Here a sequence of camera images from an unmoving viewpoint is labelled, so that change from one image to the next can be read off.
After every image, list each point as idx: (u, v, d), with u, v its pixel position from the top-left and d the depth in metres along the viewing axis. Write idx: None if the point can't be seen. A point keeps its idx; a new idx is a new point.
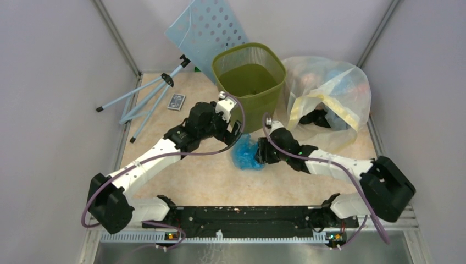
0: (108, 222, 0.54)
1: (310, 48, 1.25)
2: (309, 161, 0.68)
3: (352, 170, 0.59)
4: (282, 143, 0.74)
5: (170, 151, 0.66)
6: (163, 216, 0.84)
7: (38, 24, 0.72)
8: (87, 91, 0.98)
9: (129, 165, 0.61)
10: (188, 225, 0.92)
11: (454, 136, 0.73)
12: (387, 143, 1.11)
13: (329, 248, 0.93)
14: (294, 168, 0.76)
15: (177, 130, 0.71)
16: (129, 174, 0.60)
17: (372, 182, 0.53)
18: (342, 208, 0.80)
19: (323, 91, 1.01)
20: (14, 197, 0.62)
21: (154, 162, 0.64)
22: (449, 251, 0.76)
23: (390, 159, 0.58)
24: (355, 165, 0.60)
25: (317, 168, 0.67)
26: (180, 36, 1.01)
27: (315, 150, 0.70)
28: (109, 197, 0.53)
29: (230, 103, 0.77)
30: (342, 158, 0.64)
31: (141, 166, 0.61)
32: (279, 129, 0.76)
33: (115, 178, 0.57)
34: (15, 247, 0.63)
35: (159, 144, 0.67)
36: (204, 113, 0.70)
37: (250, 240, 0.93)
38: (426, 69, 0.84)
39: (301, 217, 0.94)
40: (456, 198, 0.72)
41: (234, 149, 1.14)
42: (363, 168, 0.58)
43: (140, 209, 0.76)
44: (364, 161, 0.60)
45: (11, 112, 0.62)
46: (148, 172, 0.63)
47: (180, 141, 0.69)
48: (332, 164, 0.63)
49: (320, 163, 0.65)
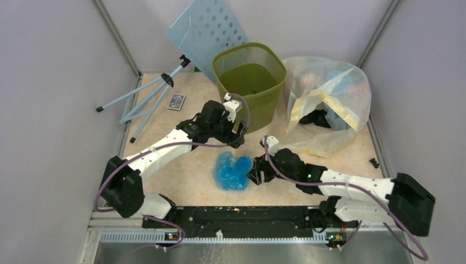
0: (121, 204, 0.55)
1: (310, 48, 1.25)
2: (322, 186, 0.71)
3: (376, 192, 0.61)
4: (290, 167, 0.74)
5: (183, 140, 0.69)
6: (164, 214, 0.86)
7: (38, 24, 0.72)
8: (87, 91, 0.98)
9: (145, 150, 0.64)
10: (188, 225, 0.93)
11: (454, 136, 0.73)
12: (387, 143, 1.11)
13: (329, 248, 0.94)
14: (305, 191, 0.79)
15: (189, 123, 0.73)
16: (145, 158, 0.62)
17: (400, 205, 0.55)
18: (348, 214, 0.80)
19: (323, 90, 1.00)
20: (14, 198, 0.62)
21: (168, 149, 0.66)
22: (449, 251, 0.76)
23: (409, 175, 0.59)
24: (376, 186, 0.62)
25: (332, 190, 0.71)
26: (180, 36, 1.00)
27: (325, 171, 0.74)
28: (126, 177, 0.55)
29: (236, 103, 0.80)
30: (359, 180, 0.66)
31: (156, 152, 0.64)
32: (284, 153, 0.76)
33: (132, 161, 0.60)
34: (15, 247, 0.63)
35: (172, 134, 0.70)
36: (218, 109, 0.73)
37: (250, 241, 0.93)
38: (426, 69, 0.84)
39: (301, 217, 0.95)
40: (456, 199, 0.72)
41: (216, 171, 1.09)
42: (386, 189, 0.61)
43: (148, 200, 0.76)
44: (383, 181, 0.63)
45: (11, 112, 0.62)
46: (161, 159, 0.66)
47: (192, 132, 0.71)
48: (350, 187, 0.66)
49: (338, 186, 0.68)
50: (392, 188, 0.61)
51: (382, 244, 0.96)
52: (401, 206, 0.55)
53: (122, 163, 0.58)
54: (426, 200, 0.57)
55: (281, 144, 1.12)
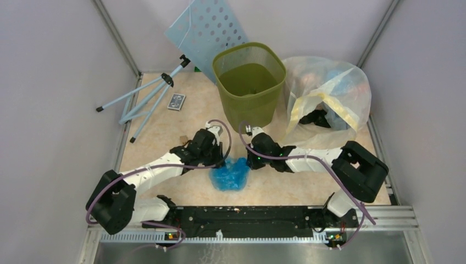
0: (110, 219, 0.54)
1: (310, 48, 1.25)
2: (289, 160, 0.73)
3: (326, 159, 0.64)
4: (262, 147, 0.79)
5: (176, 163, 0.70)
6: (164, 215, 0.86)
7: (38, 23, 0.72)
8: (87, 91, 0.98)
9: (140, 168, 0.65)
10: (188, 226, 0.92)
11: (454, 136, 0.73)
12: (387, 143, 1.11)
13: (329, 248, 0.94)
14: (277, 169, 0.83)
15: (181, 148, 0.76)
16: (140, 175, 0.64)
17: (343, 166, 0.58)
18: (339, 207, 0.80)
19: (323, 90, 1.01)
20: (14, 197, 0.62)
21: (161, 169, 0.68)
22: (449, 252, 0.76)
23: (356, 142, 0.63)
24: (328, 154, 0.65)
25: (297, 163, 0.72)
26: (180, 36, 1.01)
27: (293, 149, 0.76)
28: (121, 192, 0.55)
29: (217, 128, 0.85)
30: (316, 151, 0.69)
31: (151, 170, 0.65)
32: (259, 135, 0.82)
33: (128, 176, 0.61)
34: (15, 246, 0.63)
35: (166, 156, 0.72)
36: (207, 136, 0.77)
37: (250, 240, 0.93)
38: (426, 69, 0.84)
39: (301, 217, 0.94)
40: (456, 199, 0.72)
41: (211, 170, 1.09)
42: (333, 155, 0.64)
43: (140, 209, 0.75)
44: (335, 149, 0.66)
45: (10, 111, 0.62)
46: (154, 179, 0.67)
47: (184, 157, 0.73)
48: (308, 158, 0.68)
49: (298, 159, 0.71)
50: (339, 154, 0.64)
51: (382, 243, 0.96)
52: (343, 167, 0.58)
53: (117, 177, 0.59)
54: (373, 165, 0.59)
55: (279, 143, 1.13)
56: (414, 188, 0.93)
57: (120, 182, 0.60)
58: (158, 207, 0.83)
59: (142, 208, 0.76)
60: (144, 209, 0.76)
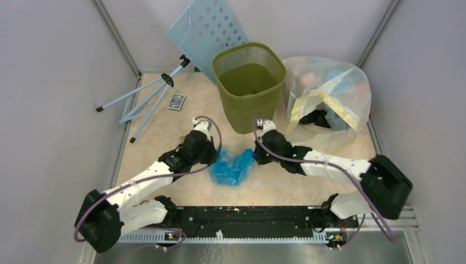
0: (98, 239, 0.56)
1: (310, 48, 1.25)
2: (305, 164, 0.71)
3: (351, 171, 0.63)
4: (275, 145, 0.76)
5: (164, 173, 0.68)
6: (162, 216, 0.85)
7: (38, 23, 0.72)
8: (87, 91, 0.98)
9: (125, 184, 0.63)
10: (188, 225, 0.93)
11: (453, 136, 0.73)
12: (387, 143, 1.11)
13: (329, 248, 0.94)
14: (289, 170, 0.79)
15: (171, 154, 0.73)
16: (125, 192, 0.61)
17: (372, 183, 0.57)
18: (342, 209, 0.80)
19: (323, 90, 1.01)
20: (13, 197, 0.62)
21: (148, 183, 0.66)
22: (449, 252, 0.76)
23: (386, 158, 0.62)
24: (353, 165, 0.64)
25: (313, 168, 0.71)
26: (180, 36, 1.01)
27: (309, 152, 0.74)
28: (104, 213, 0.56)
29: (205, 124, 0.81)
30: (339, 159, 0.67)
31: (136, 186, 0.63)
32: (271, 132, 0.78)
33: (111, 195, 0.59)
34: (15, 246, 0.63)
35: (153, 166, 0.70)
36: (198, 139, 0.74)
37: (250, 241, 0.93)
38: (426, 69, 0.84)
39: (301, 217, 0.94)
40: (457, 199, 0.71)
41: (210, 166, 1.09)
42: (361, 168, 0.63)
43: (132, 220, 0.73)
44: (361, 161, 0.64)
45: (11, 111, 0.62)
46: (140, 193, 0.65)
47: (174, 164, 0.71)
48: (329, 166, 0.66)
49: (318, 165, 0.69)
50: (368, 168, 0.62)
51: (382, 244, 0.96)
52: (373, 184, 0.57)
53: (99, 198, 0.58)
54: (399, 184, 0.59)
55: None
56: (414, 189, 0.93)
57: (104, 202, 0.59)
58: (153, 213, 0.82)
59: (134, 218, 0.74)
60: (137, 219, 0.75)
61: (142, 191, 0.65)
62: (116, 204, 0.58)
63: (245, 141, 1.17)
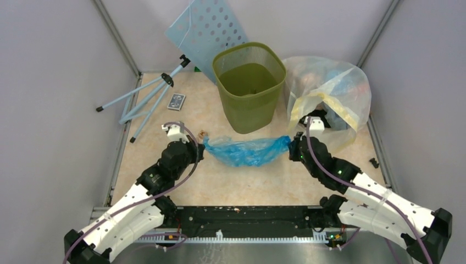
0: None
1: (310, 48, 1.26)
2: (351, 188, 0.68)
3: (413, 220, 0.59)
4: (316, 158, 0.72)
5: (142, 199, 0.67)
6: (161, 220, 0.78)
7: (38, 23, 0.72)
8: (88, 91, 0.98)
9: (101, 219, 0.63)
10: (188, 225, 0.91)
11: (453, 136, 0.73)
12: (387, 143, 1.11)
13: (329, 248, 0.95)
14: (327, 186, 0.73)
15: (150, 172, 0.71)
16: (101, 228, 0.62)
17: (435, 242, 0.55)
18: (353, 219, 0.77)
19: (323, 90, 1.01)
20: (13, 196, 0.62)
21: (124, 213, 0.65)
22: (448, 251, 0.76)
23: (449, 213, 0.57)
24: (414, 214, 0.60)
25: (361, 196, 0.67)
26: (180, 35, 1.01)
27: (358, 174, 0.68)
28: (81, 254, 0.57)
29: (177, 127, 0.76)
30: (398, 200, 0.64)
31: (112, 220, 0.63)
32: (314, 141, 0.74)
33: (87, 235, 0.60)
34: (15, 246, 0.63)
35: (131, 192, 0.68)
36: (176, 155, 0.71)
37: (250, 240, 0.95)
38: (426, 69, 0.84)
39: (301, 217, 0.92)
40: (456, 199, 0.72)
41: (224, 151, 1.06)
42: (425, 221, 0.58)
43: (122, 240, 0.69)
44: (424, 210, 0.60)
45: (11, 110, 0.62)
46: (120, 224, 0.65)
47: (154, 185, 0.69)
48: (386, 204, 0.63)
49: (371, 198, 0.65)
50: (432, 222, 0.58)
51: (382, 243, 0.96)
52: (436, 243, 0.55)
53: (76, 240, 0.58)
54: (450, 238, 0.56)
55: None
56: (414, 188, 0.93)
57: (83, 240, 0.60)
58: (148, 223, 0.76)
59: (124, 238, 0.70)
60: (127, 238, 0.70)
61: (120, 223, 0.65)
62: (93, 243, 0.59)
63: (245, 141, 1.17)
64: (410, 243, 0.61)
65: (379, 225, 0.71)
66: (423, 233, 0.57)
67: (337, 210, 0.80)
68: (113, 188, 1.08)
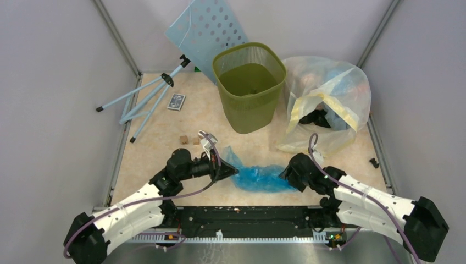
0: (82, 261, 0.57)
1: (311, 48, 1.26)
2: (337, 189, 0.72)
3: (394, 210, 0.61)
4: (301, 168, 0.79)
5: (153, 197, 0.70)
6: (160, 220, 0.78)
7: (38, 23, 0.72)
8: (88, 91, 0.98)
9: (114, 208, 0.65)
10: (188, 226, 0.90)
11: (454, 136, 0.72)
12: (387, 143, 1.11)
13: (330, 248, 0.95)
14: (318, 192, 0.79)
15: (162, 176, 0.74)
16: (112, 216, 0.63)
17: (416, 227, 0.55)
18: (351, 218, 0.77)
19: (324, 90, 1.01)
20: (14, 196, 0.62)
21: (136, 207, 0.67)
22: (448, 251, 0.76)
23: (431, 201, 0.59)
24: (395, 204, 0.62)
25: (348, 196, 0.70)
26: (179, 35, 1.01)
27: (343, 176, 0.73)
28: (89, 237, 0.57)
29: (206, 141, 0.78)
30: (378, 193, 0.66)
31: (123, 210, 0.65)
32: (297, 155, 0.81)
33: (98, 219, 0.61)
34: (16, 246, 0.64)
35: (143, 189, 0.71)
36: (181, 164, 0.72)
37: (250, 240, 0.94)
38: (426, 69, 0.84)
39: (301, 217, 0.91)
40: (456, 199, 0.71)
41: (242, 181, 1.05)
42: (405, 210, 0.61)
43: (120, 236, 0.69)
44: (405, 201, 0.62)
45: (11, 110, 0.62)
46: (128, 216, 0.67)
47: (164, 187, 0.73)
48: (367, 198, 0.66)
49: (355, 194, 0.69)
50: (412, 210, 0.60)
51: (381, 243, 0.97)
52: (418, 230, 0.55)
53: (87, 222, 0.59)
54: (438, 227, 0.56)
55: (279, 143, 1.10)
56: (413, 188, 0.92)
57: (91, 226, 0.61)
58: (148, 221, 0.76)
59: (123, 233, 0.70)
60: (125, 233, 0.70)
61: (129, 215, 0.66)
62: (103, 228, 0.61)
63: (245, 141, 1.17)
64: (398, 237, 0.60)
65: (375, 221, 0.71)
66: (403, 221, 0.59)
67: (336, 209, 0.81)
68: (113, 188, 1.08)
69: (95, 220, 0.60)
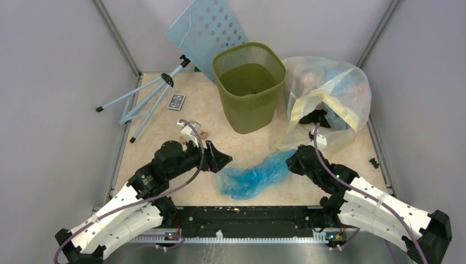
0: None
1: (311, 48, 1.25)
2: (349, 191, 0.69)
3: (410, 221, 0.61)
4: (311, 163, 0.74)
5: (130, 202, 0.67)
6: (159, 221, 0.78)
7: (39, 23, 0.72)
8: (88, 91, 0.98)
9: (89, 221, 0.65)
10: (188, 226, 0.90)
11: (454, 136, 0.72)
12: (387, 143, 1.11)
13: (330, 248, 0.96)
14: (326, 191, 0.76)
15: (143, 174, 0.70)
16: (88, 231, 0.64)
17: (432, 242, 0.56)
18: (353, 220, 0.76)
19: (323, 90, 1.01)
20: (14, 196, 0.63)
21: (111, 216, 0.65)
22: (448, 250, 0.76)
23: (447, 214, 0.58)
24: (411, 215, 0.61)
25: (358, 199, 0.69)
26: (179, 35, 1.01)
27: (356, 179, 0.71)
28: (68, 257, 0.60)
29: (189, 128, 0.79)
30: (394, 202, 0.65)
31: (98, 224, 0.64)
32: (306, 147, 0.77)
33: (74, 237, 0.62)
34: (16, 246, 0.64)
35: (120, 194, 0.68)
36: (169, 157, 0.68)
37: (250, 241, 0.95)
38: (426, 69, 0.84)
39: (301, 217, 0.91)
40: (456, 199, 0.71)
41: (249, 190, 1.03)
42: (421, 222, 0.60)
43: (116, 240, 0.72)
44: (421, 212, 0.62)
45: (11, 110, 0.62)
46: (109, 226, 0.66)
47: (145, 185, 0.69)
48: (382, 206, 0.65)
49: (369, 201, 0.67)
50: (428, 223, 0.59)
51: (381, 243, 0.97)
52: (432, 245, 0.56)
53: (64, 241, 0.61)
54: (449, 241, 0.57)
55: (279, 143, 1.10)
56: (413, 189, 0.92)
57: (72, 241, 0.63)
58: (146, 224, 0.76)
59: (119, 237, 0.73)
60: (122, 237, 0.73)
61: (107, 226, 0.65)
62: (80, 246, 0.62)
63: (245, 141, 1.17)
64: (410, 246, 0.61)
65: (379, 227, 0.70)
66: (420, 234, 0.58)
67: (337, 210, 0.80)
68: (113, 188, 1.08)
69: (70, 238, 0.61)
